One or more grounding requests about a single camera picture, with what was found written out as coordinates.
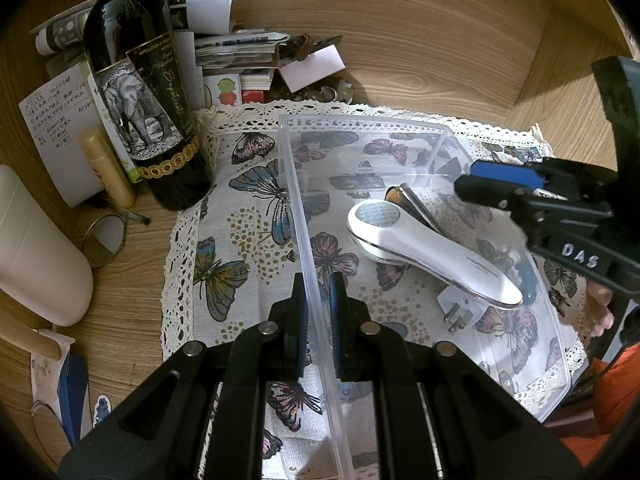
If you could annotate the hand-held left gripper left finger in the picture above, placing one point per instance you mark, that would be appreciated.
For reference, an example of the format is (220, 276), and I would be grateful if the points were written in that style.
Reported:
(300, 330)

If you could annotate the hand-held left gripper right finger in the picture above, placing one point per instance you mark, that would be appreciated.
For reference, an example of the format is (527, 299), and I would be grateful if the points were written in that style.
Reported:
(337, 325)

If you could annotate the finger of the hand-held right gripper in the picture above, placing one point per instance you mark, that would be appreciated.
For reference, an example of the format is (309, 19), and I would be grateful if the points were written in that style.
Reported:
(495, 194)
(505, 172)

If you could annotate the silver metal tool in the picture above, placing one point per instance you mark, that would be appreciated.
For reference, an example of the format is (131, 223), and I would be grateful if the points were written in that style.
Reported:
(417, 205)

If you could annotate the white handheld massager device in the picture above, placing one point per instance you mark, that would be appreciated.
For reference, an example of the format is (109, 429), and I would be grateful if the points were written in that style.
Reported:
(440, 260)

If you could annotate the clear plastic storage box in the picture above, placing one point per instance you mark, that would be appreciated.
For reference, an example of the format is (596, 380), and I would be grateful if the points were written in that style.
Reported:
(307, 220)

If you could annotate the white plug adapter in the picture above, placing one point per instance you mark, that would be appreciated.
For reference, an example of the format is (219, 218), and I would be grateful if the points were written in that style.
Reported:
(452, 302)

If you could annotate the person's right hand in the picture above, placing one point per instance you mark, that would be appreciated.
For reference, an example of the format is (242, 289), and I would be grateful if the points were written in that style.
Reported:
(600, 312)

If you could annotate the butterfly printed lace cloth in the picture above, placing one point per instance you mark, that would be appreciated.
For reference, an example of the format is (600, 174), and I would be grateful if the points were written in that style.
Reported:
(225, 240)

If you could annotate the orange clothing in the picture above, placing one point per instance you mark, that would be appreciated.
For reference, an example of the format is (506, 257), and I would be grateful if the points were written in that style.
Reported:
(615, 405)

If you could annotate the small round mirror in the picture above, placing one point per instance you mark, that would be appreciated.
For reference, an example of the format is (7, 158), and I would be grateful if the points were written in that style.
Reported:
(100, 249)

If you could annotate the pink notepad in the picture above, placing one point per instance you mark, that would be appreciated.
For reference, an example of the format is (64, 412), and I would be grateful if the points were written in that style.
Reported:
(312, 65)

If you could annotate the blue box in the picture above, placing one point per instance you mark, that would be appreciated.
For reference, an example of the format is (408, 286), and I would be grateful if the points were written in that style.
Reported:
(75, 400)

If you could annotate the beige lip balm tube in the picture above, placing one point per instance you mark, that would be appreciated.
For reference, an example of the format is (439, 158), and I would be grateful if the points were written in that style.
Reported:
(107, 170)

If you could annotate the fruit sticker sheet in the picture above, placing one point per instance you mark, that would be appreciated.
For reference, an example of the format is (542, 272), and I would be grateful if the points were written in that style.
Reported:
(225, 91)

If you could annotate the dark wine bottle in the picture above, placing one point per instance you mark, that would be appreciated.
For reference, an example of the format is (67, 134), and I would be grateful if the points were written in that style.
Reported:
(150, 110)

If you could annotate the beige wooden rod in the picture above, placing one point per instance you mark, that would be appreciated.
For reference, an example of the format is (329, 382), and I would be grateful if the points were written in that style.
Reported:
(25, 332)

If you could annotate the white plastic bottle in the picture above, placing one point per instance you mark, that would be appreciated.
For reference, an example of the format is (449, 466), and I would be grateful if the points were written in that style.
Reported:
(35, 250)

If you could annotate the stack of paper booklets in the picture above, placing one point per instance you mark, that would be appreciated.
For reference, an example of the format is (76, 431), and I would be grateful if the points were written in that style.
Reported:
(235, 55)

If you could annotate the white handwritten note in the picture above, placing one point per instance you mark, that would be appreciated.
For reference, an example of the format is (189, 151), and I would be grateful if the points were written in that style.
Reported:
(55, 125)

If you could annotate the rolled printed magazine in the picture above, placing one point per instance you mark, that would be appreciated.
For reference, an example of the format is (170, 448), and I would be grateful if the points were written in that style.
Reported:
(60, 30)

